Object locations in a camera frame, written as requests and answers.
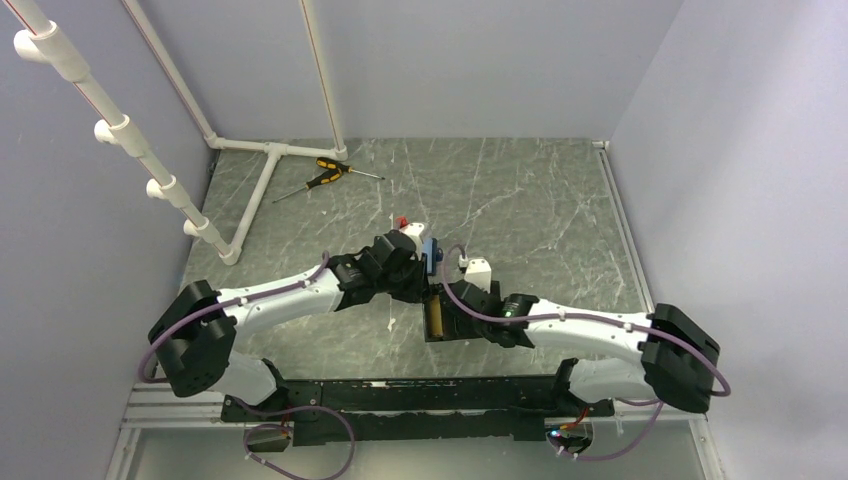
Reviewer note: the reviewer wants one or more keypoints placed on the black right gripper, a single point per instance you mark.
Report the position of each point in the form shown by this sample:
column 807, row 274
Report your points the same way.
column 494, row 289

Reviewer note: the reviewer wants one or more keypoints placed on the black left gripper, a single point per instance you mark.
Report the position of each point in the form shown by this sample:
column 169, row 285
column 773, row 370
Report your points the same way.
column 419, row 289

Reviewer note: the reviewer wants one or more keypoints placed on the blue leather card holder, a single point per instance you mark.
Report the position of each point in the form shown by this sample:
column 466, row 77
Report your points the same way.
column 433, row 254

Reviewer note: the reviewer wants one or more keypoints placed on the black plastic card tray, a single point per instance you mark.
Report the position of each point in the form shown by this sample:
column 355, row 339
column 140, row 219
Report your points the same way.
column 443, row 320

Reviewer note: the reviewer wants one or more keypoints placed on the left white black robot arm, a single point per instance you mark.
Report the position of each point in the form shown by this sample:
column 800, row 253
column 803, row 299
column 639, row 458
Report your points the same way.
column 194, row 339

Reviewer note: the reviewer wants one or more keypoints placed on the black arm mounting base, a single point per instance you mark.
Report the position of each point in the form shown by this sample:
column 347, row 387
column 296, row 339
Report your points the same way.
column 324, row 411

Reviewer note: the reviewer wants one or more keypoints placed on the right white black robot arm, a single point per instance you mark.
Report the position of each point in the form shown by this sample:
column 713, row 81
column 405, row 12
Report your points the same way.
column 659, row 355

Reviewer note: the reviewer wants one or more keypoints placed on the yellow black screwdriver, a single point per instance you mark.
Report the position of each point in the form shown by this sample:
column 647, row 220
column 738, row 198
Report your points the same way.
column 327, row 177
column 331, row 164

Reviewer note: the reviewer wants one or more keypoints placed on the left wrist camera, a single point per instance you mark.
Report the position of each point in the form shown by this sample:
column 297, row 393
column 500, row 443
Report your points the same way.
column 418, row 232

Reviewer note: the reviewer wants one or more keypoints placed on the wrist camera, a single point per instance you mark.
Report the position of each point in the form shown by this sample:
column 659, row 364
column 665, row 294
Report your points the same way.
column 476, row 271
column 418, row 232

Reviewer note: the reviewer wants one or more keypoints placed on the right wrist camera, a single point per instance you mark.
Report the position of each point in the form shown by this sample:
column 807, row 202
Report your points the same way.
column 476, row 271

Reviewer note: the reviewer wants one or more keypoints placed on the aluminium rail frame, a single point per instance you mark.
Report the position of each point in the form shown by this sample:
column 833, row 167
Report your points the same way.
column 540, row 211

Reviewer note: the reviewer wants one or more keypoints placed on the white pvc pipe frame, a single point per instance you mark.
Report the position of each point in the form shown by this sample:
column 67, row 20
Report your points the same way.
column 42, row 41

